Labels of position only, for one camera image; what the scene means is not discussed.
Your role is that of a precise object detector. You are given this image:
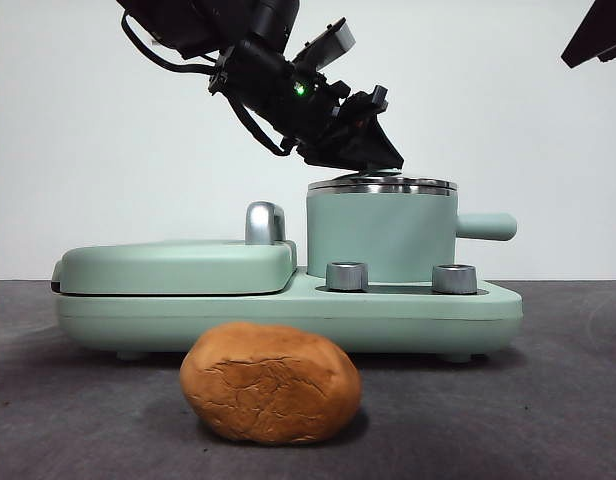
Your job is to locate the silver control knob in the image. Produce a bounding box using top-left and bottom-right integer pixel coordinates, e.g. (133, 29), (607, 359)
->
(431, 263), (477, 295)
(325, 261), (369, 292)

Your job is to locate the glass lid with green knob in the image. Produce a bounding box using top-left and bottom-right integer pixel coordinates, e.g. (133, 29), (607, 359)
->
(307, 167), (458, 196)

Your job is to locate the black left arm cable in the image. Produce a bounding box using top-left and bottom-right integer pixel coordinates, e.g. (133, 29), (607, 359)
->
(120, 12), (294, 157)

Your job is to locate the green griddle cover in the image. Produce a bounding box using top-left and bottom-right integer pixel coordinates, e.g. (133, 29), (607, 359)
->
(51, 239), (298, 297)

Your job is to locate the brown potato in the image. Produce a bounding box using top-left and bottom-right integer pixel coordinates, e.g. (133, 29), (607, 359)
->
(180, 322), (363, 445)

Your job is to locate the green steamer pot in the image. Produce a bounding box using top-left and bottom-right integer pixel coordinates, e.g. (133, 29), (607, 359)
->
(305, 189), (518, 282)

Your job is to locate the chrome cover handle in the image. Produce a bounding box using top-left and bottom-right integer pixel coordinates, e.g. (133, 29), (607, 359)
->
(244, 201), (288, 247)

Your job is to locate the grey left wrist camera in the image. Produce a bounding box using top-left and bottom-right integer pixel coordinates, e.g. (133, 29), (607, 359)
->
(292, 17), (358, 71)

